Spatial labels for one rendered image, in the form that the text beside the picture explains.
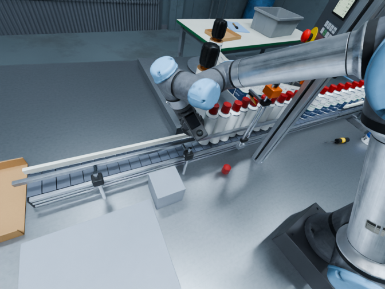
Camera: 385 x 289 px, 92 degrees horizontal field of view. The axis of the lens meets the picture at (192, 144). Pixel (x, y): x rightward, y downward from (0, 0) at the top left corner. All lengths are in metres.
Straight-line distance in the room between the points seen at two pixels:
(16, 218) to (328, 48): 0.89
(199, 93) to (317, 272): 0.61
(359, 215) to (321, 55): 0.30
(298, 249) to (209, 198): 0.32
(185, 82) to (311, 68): 0.27
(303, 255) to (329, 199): 0.38
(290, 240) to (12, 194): 0.89
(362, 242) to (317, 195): 0.54
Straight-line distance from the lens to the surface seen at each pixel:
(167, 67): 0.52
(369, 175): 0.40
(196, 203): 0.73
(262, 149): 0.88
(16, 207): 0.81
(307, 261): 0.74
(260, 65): 0.50
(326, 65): 0.46
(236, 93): 1.09
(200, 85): 0.46
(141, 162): 0.74
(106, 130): 0.93
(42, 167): 0.76
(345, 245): 0.52
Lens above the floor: 1.48
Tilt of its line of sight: 48 degrees down
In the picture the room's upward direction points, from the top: 16 degrees clockwise
